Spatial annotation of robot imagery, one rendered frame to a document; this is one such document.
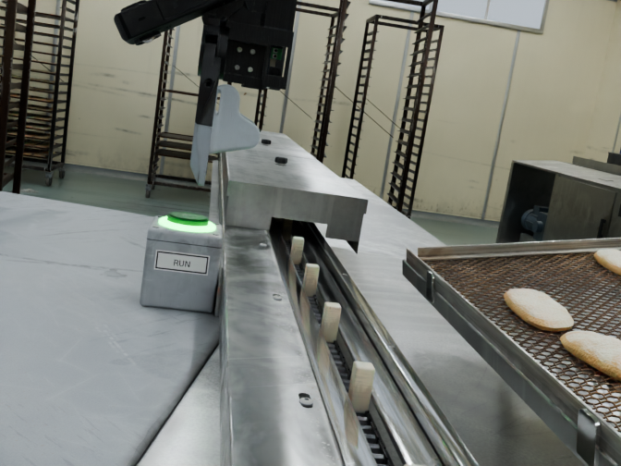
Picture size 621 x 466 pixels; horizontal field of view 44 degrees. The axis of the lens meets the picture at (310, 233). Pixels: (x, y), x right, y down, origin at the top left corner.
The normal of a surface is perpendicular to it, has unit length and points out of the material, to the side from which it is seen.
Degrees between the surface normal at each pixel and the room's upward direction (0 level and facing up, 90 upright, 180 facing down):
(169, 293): 90
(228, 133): 74
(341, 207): 90
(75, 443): 0
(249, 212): 90
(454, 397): 0
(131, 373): 0
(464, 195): 90
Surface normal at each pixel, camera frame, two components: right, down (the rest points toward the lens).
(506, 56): 0.12, 0.19
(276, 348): 0.15, -0.97
